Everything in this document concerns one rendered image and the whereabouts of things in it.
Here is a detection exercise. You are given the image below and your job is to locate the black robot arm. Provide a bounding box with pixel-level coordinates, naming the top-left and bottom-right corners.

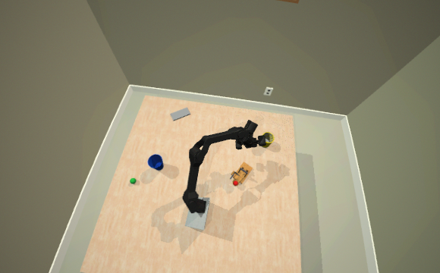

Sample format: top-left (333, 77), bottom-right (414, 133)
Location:
top-left (183, 120), bottom-right (258, 213)

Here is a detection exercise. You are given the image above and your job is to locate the yellow mug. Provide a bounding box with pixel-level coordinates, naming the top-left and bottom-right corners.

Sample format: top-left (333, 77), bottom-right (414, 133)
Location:
top-left (262, 132), bottom-right (274, 148)

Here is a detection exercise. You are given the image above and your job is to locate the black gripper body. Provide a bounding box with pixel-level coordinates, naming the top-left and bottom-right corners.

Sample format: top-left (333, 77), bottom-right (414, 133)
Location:
top-left (235, 135), bottom-right (266, 149)

